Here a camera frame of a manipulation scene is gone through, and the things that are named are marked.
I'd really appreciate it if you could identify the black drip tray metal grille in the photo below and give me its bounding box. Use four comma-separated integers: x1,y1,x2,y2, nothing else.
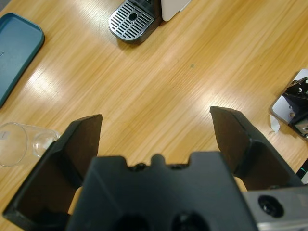
108,0,162,45

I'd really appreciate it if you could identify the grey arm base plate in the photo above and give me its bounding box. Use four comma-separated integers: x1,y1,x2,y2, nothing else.
296,154,308,186

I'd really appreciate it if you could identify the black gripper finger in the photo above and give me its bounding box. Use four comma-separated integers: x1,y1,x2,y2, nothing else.
210,106,304,192
3,114,103,231

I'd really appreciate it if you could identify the white capsule coffee machine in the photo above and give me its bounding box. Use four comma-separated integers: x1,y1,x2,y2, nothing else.
108,0,193,45

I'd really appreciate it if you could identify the clear drinking glass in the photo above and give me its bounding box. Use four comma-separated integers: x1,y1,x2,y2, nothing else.
0,122,61,167

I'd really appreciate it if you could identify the white paper tag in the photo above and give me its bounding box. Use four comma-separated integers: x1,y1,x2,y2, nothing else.
268,114,281,133

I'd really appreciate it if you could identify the grey camera mount black post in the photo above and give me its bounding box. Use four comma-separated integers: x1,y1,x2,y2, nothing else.
269,68,308,141

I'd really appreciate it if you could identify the blue plastic tray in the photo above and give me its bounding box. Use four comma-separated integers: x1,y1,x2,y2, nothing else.
0,12,45,109

